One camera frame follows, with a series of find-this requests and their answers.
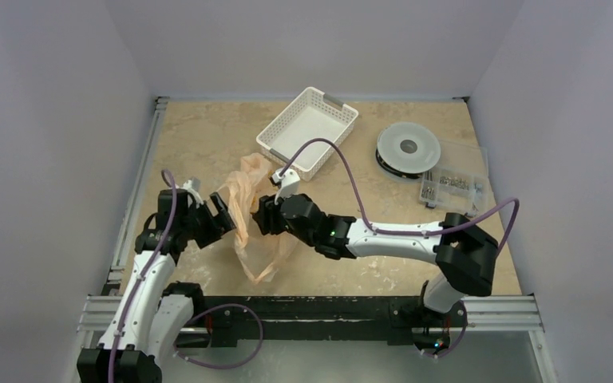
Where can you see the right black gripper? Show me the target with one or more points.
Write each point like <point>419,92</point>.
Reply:
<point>274,215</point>

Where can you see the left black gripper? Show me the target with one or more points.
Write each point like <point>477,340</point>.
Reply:
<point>217,226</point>

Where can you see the orange plastic bag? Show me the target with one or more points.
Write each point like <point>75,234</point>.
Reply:
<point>260,256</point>

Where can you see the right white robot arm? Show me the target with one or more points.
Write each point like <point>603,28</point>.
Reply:
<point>464,253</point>

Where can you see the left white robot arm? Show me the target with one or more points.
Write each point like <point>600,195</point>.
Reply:
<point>153,310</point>

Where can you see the white plastic basket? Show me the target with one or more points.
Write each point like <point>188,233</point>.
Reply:
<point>306,132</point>

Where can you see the filament spool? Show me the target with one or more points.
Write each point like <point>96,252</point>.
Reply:
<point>407,150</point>

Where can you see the clear screw organizer box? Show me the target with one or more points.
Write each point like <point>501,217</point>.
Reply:
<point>459,181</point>

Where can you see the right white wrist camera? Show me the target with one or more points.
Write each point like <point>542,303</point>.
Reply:
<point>287,183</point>

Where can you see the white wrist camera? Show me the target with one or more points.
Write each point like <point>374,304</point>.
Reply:
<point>287,183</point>
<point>192,186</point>

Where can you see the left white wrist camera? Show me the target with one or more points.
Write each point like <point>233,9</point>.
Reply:
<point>192,186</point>

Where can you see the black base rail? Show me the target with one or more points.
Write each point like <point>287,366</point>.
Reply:
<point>395,320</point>

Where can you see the aluminium frame rail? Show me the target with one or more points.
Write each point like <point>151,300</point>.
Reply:
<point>482,313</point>

